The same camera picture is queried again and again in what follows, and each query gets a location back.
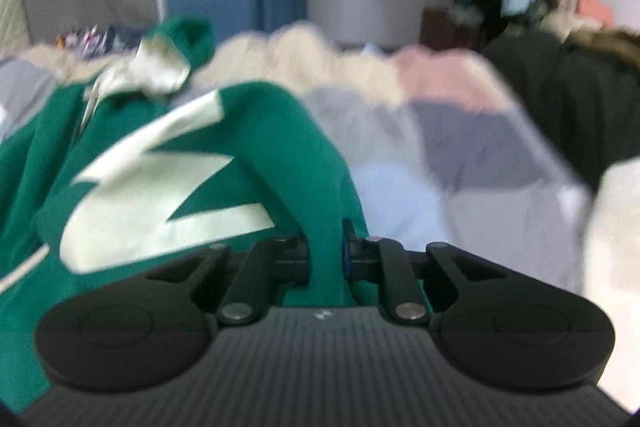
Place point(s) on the patchwork quilt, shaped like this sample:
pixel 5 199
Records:
pixel 450 157

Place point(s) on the white cloth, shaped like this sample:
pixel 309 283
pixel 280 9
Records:
pixel 615 282

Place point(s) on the dark brown box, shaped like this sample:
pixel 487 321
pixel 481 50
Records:
pixel 447 29

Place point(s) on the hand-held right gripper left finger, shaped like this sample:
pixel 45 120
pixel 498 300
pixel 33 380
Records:
pixel 292 257

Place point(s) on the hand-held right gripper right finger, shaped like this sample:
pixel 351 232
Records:
pixel 360 257

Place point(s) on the black coat with fur trim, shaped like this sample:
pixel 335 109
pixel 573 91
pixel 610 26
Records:
pixel 575 107

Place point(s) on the pink cushion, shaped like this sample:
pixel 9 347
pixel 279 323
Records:
pixel 596 9

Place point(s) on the green hoodie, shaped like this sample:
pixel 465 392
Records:
pixel 280 142

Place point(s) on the cluster of small bottles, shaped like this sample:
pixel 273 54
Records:
pixel 80 39

